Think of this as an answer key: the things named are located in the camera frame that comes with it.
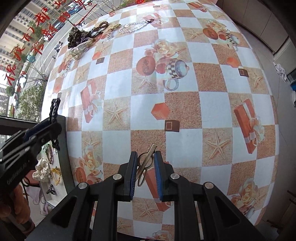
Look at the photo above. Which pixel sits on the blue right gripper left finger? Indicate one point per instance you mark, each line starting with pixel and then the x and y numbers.
pixel 128 172

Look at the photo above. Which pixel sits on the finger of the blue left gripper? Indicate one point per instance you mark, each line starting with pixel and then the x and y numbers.
pixel 44 129

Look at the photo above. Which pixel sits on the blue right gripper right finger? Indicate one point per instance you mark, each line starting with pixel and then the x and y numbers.
pixel 163 171

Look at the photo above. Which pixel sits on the gold scissor-shaped hair clip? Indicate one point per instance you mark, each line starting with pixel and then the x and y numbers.
pixel 145 161

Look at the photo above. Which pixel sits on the cream polka dot scrunchie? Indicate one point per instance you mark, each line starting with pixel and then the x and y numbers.
pixel 42 171

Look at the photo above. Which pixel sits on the small black claw clip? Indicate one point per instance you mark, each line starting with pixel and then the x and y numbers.
pixel 51 190

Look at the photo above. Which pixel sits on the grey-green jewelry box tray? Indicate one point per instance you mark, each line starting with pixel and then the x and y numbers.
pixel 59 163

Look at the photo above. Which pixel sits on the person's left hand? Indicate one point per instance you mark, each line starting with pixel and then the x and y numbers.
pixel 19 204

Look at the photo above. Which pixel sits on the patterned checkered tablecloth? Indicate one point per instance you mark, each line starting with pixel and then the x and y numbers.
pixel 178 74

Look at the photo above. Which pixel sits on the leopard print scrunchie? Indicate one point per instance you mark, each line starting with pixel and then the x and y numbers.
pixel 77 37

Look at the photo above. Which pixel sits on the gold bow hair clip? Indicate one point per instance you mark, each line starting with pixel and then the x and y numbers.
pixel 112 28

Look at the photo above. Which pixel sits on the blue plastic stool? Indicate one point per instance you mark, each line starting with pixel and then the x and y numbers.
pixel 293 86

